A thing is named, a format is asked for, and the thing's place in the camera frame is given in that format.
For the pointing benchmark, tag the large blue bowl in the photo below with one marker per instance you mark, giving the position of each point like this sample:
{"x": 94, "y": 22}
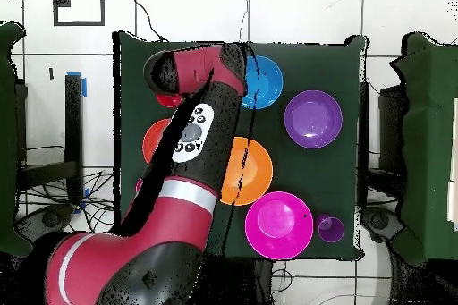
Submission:
{"x": 266, "y": 83}

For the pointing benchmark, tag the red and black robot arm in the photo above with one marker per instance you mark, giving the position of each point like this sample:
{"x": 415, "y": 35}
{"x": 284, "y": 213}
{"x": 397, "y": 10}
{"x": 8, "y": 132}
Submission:
{"x": 179, "y": 219}

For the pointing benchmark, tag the orange bowl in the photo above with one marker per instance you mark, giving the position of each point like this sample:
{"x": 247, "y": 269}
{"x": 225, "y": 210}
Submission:
{"x": 254, "y": 172}

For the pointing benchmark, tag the red-orange bowl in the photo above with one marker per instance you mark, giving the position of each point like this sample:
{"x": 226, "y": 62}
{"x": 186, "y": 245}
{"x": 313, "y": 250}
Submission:
{"x": 154, "y": 140}

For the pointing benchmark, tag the red cup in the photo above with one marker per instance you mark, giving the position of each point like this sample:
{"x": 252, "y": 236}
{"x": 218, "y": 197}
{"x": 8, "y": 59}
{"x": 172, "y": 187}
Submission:
{"x": 170, "y": 101}

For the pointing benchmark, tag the purple bowl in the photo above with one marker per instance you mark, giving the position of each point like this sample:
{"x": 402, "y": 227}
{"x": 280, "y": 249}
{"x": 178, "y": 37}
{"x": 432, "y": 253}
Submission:
{"x": 313, "y": 119}

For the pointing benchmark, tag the pink bowl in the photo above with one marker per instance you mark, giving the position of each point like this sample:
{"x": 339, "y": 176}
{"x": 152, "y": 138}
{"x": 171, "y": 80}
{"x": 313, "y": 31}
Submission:
{"x": 279, "y": 226}

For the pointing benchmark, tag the dark green tablecloth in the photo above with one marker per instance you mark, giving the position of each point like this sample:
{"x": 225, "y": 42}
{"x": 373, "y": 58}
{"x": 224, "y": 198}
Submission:
{"x": 322, "y": 176}

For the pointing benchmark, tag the crimson cup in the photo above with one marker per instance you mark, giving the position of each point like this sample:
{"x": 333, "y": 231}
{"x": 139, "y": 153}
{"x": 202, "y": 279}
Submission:
{"x": 138, "y": 186}

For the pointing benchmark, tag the purple cup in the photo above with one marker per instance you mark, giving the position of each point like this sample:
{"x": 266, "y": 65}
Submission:
{"x": 331, "y": 230}

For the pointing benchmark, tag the blue tape strip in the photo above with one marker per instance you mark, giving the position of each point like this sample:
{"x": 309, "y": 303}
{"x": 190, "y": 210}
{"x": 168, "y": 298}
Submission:
{"x": 84, "y": 88}

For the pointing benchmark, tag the black stand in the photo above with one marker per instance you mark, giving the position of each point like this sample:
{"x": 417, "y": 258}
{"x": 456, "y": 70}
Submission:
{"x": 391, "y": 122}
{"x": 73, "y": 122}

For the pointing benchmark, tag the black wheeled base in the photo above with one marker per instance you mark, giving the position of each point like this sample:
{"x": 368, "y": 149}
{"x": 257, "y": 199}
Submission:
{"x": 52, "y": 219}
{"x": 379, "y": 221}

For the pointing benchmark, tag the green cloth side table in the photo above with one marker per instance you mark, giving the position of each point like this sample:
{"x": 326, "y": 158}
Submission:
{"x": 7, "y": 140}
{"x": 429, "y": 140}

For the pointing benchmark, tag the white box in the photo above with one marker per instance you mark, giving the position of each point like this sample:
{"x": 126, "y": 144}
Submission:
{"x": 454, "y": 205}

